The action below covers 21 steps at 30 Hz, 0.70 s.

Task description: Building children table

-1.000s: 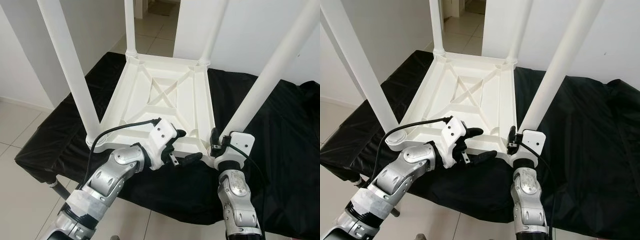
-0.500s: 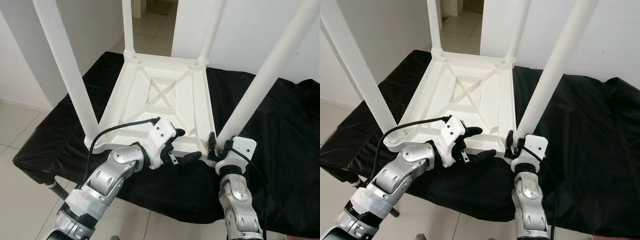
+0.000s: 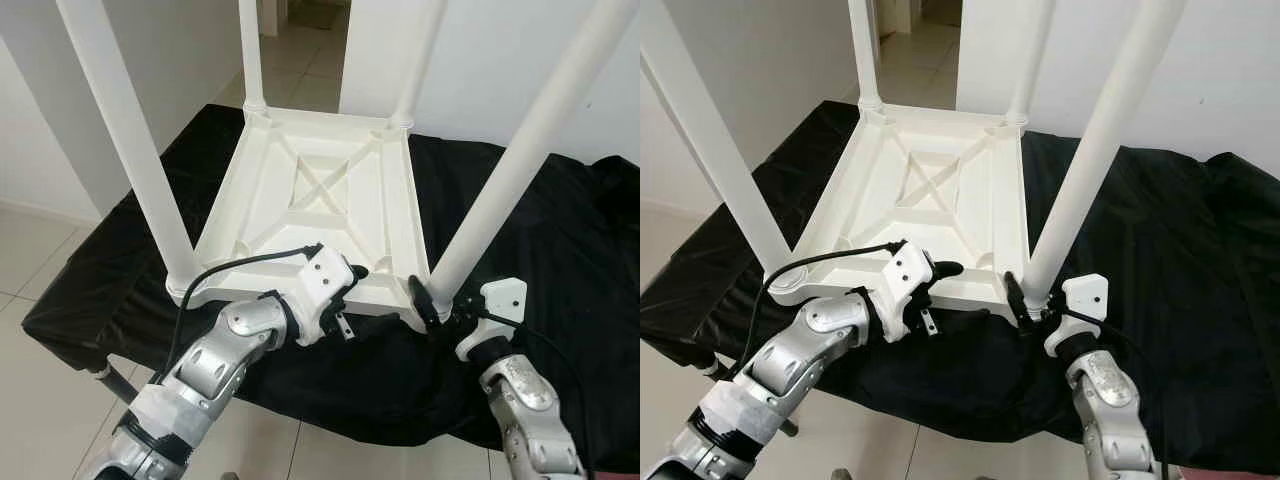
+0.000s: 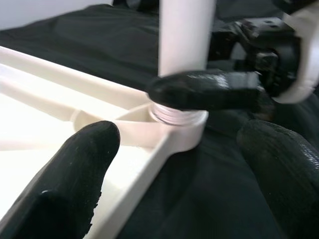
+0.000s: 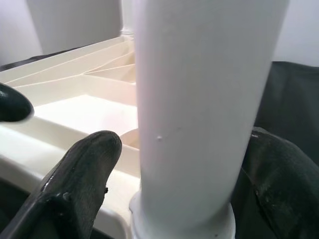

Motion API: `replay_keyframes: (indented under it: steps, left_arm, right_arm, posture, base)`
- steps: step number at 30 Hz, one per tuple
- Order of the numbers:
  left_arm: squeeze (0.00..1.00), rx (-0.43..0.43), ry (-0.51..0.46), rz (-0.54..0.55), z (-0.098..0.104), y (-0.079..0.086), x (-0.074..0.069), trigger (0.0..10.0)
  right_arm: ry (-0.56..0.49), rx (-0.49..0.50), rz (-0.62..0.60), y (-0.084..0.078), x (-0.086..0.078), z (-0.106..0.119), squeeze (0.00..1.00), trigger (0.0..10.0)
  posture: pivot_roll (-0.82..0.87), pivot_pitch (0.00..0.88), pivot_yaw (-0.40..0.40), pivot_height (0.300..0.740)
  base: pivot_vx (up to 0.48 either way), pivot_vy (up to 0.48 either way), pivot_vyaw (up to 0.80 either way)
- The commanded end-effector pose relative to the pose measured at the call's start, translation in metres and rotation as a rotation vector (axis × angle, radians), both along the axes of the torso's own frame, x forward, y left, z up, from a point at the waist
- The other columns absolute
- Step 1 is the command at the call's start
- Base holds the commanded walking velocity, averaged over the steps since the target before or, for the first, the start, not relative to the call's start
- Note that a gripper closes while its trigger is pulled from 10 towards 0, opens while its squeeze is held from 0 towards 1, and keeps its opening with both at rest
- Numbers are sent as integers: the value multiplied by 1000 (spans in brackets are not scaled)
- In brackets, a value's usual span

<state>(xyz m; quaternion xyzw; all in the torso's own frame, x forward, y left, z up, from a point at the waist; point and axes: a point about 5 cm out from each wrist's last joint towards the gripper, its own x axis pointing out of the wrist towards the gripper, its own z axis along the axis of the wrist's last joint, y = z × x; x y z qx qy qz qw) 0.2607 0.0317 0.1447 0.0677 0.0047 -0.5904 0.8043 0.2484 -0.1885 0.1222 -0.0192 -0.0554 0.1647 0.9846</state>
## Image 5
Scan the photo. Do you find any white plastic table top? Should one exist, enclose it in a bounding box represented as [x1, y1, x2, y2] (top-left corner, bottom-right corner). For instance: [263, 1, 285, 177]
[0, 34, 142, 239]

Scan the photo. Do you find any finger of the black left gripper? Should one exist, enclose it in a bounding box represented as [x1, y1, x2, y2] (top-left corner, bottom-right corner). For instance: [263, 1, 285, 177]
[0, 82, 34, 122]

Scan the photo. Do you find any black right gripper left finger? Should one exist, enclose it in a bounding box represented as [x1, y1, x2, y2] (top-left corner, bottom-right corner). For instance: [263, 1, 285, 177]
[0, 130, 123, 239]

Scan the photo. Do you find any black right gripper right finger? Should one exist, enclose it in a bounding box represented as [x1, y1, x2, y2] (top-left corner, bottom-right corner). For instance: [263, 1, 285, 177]
[231, 126, 319, 239]

